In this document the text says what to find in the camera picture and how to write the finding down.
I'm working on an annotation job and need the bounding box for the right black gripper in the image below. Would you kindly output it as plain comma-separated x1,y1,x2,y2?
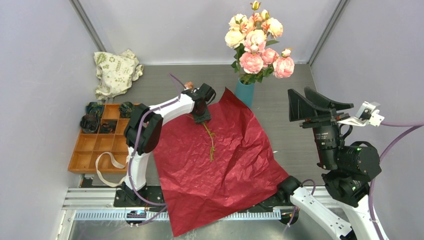
285,84,351,167

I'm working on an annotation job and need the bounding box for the dark red wrapping paper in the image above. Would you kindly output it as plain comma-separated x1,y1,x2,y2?
153,89,288,237

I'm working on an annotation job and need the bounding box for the aluminium rail frame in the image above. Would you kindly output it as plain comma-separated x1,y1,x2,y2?
62,187,364,221

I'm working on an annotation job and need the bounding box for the pink rose stem large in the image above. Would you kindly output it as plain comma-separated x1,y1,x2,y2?
261,48,295,79

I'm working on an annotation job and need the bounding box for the peach rose stem tall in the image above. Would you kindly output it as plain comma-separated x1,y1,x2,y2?
250,0,261,11

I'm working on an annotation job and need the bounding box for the orange compartment tray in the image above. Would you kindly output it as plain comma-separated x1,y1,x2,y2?
68,103,130,174

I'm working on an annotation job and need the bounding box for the cream printed cloth bag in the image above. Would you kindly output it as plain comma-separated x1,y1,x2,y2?
93,49,144,101

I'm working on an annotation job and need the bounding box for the dark rolled item top-right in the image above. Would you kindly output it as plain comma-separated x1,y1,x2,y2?
118,101,135,119

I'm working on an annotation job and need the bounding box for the pink flower bouquet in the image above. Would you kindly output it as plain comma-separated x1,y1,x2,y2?
239,29,267,85

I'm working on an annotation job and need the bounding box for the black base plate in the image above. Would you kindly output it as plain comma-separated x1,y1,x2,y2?
112,185,294,213

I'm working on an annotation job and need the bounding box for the cream printed ribbon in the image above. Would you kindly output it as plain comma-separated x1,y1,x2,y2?
94,151,129,188

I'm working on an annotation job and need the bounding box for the small brown rose stem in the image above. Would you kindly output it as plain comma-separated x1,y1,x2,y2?
183,81,217,163

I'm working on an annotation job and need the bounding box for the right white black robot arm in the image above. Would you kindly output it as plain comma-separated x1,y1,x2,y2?
276,87,387,240

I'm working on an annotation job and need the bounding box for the cream white rose stem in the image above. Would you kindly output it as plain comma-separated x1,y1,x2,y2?
224,13,249,77

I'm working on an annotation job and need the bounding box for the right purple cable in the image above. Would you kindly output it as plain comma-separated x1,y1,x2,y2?
281,120,424,240

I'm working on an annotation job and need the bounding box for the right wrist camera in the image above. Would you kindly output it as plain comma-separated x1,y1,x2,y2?
338,101,385,127

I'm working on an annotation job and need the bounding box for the teal cylindrical vase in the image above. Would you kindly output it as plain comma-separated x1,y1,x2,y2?
234,79,255,108

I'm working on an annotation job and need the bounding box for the dark rolled item left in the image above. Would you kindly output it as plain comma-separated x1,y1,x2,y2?
79,113,100,134

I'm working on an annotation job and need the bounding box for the dark rolled item top-left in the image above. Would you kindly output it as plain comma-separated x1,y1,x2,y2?
85,101,105,118

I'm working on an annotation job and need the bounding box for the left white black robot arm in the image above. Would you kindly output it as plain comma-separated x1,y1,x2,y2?
122,83,216,207

